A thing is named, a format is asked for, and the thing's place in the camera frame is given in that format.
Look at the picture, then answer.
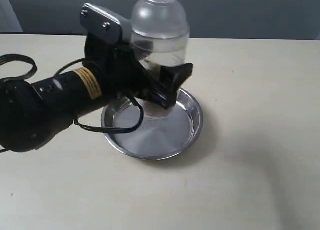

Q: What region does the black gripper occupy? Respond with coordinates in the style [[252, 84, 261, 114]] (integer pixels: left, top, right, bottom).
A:
[[83, 34, 194, 109]]

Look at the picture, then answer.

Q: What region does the clear plastic shaker bottle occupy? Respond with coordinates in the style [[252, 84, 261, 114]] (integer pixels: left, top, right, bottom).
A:
[[129, 0, 190, 118]]

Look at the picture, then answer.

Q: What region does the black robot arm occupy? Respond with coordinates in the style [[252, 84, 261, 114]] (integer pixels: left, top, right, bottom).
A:
[[0, 33, 193, 153]]

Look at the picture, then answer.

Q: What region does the round stainless steel plate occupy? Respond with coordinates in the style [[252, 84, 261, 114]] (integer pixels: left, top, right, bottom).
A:
[[105, 89, 204, 161]]

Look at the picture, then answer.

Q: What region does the thin black cable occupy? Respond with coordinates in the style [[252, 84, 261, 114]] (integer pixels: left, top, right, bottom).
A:
[[53, 58, 145, 134]]

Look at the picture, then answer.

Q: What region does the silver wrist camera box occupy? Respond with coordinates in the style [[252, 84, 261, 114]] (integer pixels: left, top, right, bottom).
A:
[[80, 3, 132, 45]]

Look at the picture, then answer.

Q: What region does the black flat ribbon cable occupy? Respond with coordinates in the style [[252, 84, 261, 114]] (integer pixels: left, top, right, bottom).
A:
[[0, 54, 37, 81]]

